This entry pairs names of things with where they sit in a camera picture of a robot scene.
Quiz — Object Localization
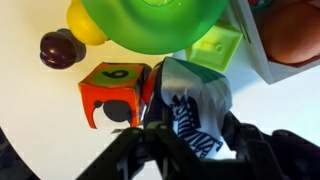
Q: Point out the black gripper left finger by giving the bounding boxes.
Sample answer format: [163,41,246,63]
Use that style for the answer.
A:
[75,96,208,180]

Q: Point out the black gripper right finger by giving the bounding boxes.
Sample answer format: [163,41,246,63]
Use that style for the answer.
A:
[221,111,320,180]

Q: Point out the wooden toy tray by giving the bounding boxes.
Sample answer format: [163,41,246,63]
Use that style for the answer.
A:
[229,0,320,85]

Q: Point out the large orange toy fruit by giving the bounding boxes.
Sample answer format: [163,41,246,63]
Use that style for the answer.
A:
[259,0,320,65]

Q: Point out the lime green toy block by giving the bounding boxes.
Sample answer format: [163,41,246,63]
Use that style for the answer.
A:
[185,22,244,74]

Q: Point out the dark purple toy plum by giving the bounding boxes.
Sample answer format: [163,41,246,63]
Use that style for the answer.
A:
[39,28,87,70]

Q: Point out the yellow toy lemon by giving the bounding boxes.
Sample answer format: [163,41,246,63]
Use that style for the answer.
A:
[65,0,109,47]

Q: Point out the orange number six cube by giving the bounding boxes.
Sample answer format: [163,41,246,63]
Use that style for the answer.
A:
[78,62,153,130]

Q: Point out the green plastic bowl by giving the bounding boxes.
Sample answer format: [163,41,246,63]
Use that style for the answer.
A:
[80,0,230,55]

